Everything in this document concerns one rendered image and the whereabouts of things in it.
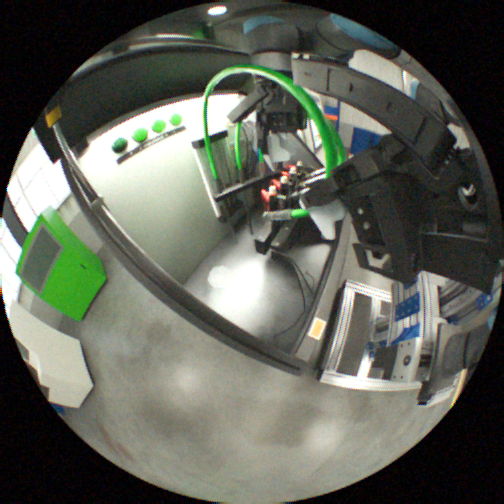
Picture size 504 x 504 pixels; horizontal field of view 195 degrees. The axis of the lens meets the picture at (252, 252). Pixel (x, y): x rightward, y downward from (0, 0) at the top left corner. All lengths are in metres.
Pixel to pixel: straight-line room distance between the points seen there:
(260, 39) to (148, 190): 0.44
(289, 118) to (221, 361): 1.49
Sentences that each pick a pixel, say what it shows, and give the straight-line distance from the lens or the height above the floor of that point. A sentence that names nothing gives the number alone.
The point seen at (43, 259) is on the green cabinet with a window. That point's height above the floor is 1.18.
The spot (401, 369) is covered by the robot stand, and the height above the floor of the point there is 0.95.
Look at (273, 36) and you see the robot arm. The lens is 0.34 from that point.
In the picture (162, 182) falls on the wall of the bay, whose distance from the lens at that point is 0.49.
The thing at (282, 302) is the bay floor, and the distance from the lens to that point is 0.54.
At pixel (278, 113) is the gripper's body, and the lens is 0.31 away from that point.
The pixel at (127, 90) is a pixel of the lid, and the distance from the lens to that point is 0.44.
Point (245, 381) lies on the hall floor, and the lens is 1.40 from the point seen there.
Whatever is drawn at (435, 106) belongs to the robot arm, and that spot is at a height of 1.50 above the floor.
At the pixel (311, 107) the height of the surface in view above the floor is 1.35.
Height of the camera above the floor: 1.35
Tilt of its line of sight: 53 degrees down
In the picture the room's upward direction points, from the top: 12 degrees counter-clockwise
